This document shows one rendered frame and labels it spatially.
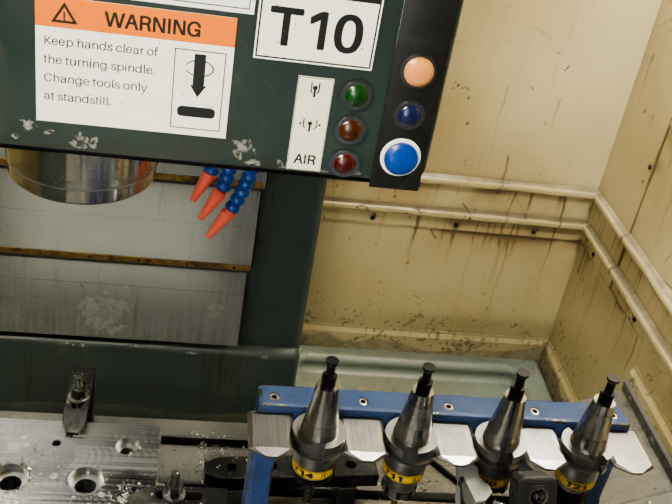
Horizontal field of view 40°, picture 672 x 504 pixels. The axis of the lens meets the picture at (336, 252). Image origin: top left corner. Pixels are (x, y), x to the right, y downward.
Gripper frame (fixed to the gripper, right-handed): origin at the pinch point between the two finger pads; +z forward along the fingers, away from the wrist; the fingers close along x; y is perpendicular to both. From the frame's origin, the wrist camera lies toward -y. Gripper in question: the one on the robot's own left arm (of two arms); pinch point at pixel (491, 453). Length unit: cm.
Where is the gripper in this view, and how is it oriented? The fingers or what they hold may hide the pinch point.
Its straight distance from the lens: 118.5
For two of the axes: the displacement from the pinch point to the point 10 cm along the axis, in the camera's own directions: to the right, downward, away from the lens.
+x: 9.8, 0.8, 1.6
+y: -1.6, 8.3, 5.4
